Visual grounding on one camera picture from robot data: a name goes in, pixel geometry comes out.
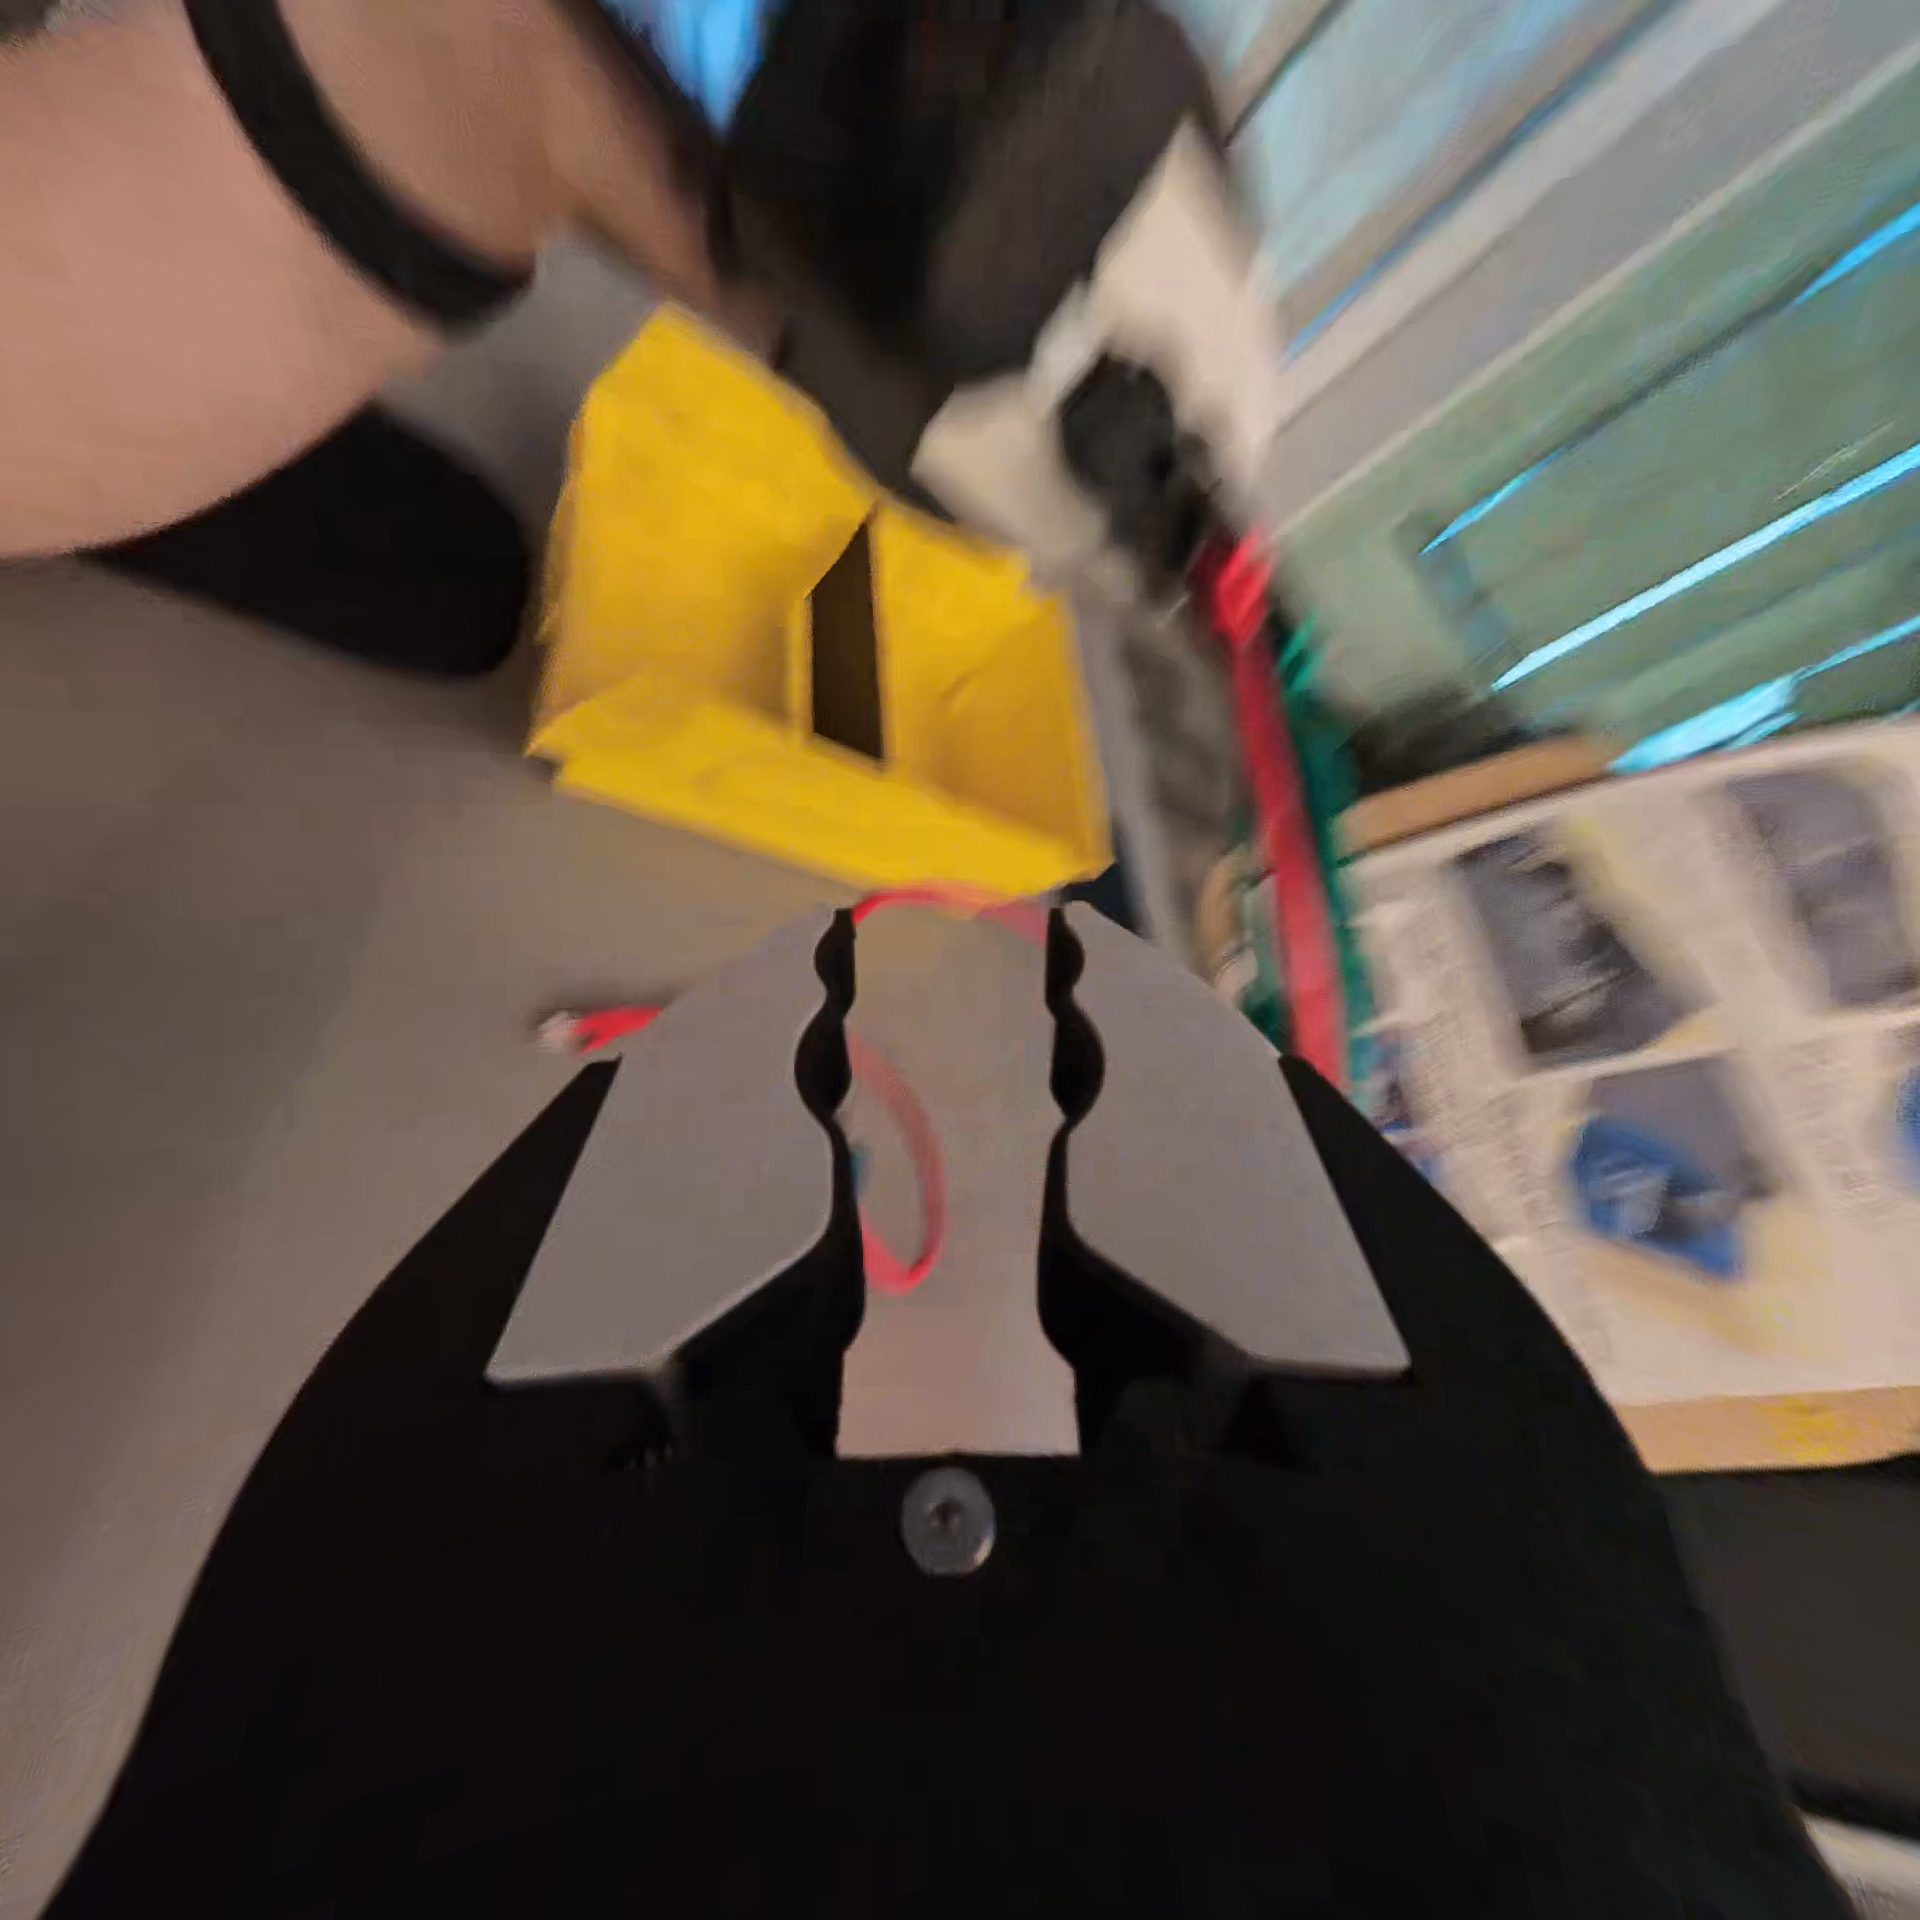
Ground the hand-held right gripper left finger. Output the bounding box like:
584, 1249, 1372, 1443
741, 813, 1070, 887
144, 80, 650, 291
479, 903, 859, 1386

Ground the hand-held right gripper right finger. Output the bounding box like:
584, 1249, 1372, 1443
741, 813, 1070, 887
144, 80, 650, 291
1038, 902, 1413, 1382

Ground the red ethernet cable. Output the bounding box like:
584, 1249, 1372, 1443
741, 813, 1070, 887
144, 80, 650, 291
534, 529, 1355, 1298

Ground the green ethernet cable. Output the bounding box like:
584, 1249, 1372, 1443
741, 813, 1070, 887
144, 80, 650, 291
1239, 606, 1376, 1090

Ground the person's left forearm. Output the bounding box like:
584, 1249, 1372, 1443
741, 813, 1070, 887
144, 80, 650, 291
0, 0, 452, 561

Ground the printed instruction sheet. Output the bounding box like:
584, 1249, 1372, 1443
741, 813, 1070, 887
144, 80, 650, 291
1341, 717, 1920, 1421

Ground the yellow plastic bin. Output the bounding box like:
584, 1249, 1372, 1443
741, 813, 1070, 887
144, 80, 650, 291
521, 301, 1124, 903

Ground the black mesh pad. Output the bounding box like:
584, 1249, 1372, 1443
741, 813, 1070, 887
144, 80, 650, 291
83, 409, 534, 680

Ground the glass partition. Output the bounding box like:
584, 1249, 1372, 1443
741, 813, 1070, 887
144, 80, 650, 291
1244, 91, 1920, 775

